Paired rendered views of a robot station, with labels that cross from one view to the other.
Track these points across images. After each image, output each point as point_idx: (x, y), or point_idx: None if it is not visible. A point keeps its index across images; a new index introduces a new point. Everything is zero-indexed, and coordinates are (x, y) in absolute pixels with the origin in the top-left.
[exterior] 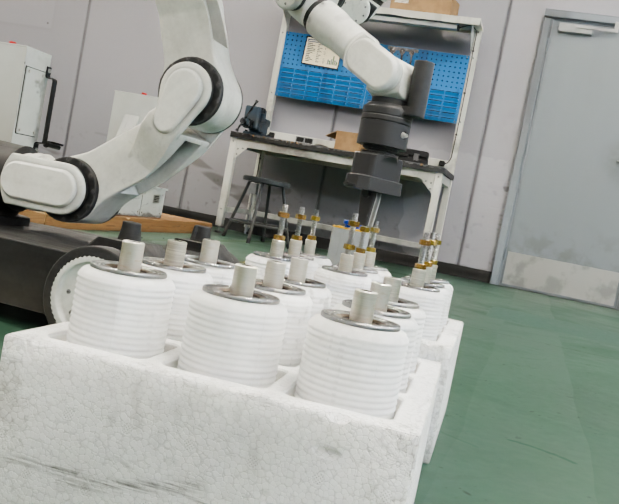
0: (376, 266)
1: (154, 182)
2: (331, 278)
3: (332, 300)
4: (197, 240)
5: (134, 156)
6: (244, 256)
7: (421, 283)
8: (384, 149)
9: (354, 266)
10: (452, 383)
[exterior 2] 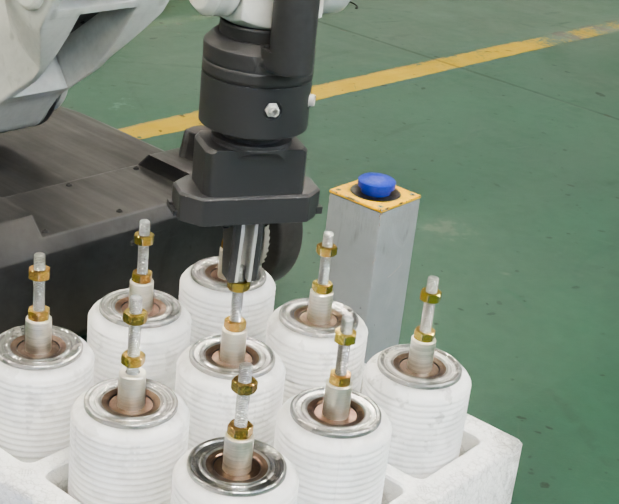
0: (349, 311)
1: (84, 68)
2: (77, 429)
3: (82, 470)
4: (188, 157)
5: (16, 38)
6: (602, 9)
7: (237, 466)
8: (238, 138)
9: (221, 355)
10: None
